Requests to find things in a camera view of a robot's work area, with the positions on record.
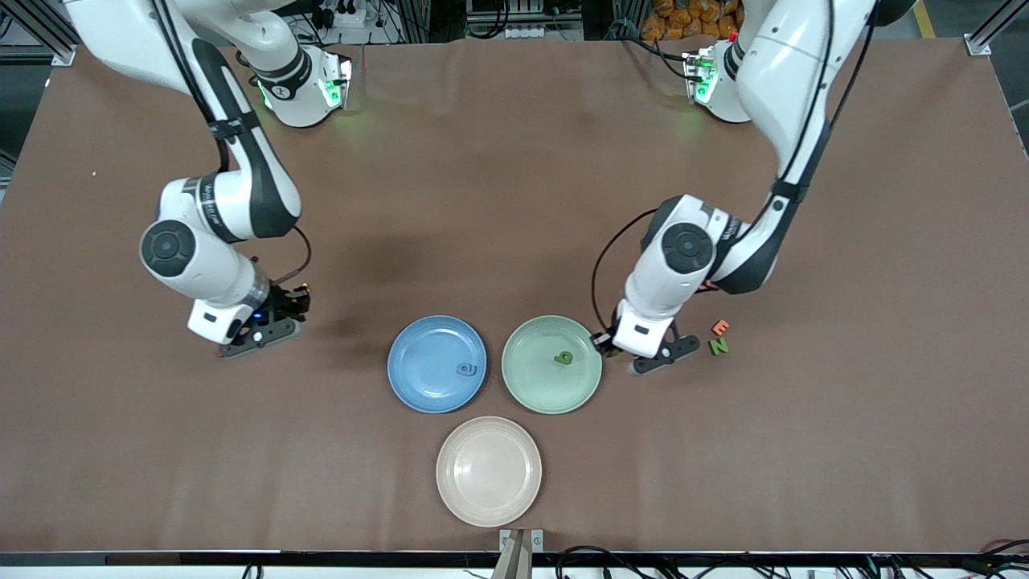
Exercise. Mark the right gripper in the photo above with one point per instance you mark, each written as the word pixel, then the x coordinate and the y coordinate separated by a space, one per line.
pixel 283 303

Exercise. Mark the blue plate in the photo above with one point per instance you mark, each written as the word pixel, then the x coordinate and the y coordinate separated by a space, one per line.
pixel 426 354

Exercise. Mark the black table edge rail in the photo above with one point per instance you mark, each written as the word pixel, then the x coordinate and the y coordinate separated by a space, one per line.
pixel 321 558

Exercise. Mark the beige plate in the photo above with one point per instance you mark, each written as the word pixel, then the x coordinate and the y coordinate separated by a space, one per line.
pixel 489 471

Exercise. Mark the brown table cover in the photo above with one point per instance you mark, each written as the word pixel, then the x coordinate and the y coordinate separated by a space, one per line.
pixel 514 201

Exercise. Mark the bag of orange fruit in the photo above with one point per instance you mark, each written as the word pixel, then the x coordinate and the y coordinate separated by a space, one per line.
pixel 683 16

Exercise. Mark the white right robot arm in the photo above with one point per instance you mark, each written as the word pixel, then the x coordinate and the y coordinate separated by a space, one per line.
pixel 201 269

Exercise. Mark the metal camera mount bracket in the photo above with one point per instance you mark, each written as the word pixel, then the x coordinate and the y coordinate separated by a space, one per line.
pixel 521 555

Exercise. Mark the green letter N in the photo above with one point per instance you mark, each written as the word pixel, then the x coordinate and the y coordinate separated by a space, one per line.
pixel 719 346

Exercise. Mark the metal equipment rack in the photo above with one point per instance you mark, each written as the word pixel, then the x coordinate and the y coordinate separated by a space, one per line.
pixel 522 10

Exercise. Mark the green plate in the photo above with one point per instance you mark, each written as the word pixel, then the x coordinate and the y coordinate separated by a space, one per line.
pixel 539 378

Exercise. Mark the aluminium frame post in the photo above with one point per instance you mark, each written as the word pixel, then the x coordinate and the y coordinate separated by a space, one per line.
pixel 63 56
pixel 977 46

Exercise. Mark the orange letter E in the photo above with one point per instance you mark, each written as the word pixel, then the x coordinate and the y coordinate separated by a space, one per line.
pixel 719 326

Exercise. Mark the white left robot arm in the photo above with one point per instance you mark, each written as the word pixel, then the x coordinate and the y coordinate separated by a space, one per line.
pixel 780 80

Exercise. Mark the blue letter a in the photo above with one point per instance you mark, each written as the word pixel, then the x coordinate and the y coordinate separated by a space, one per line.
pixel 466 370

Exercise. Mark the white power strip with plugs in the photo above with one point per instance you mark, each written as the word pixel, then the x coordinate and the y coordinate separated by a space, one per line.
pixel 354 16

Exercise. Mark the green number 9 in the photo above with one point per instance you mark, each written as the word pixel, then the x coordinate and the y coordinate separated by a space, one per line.
pixel 563 358

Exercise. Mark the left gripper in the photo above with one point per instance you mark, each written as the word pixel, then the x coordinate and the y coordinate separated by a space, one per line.
pixel 604 342

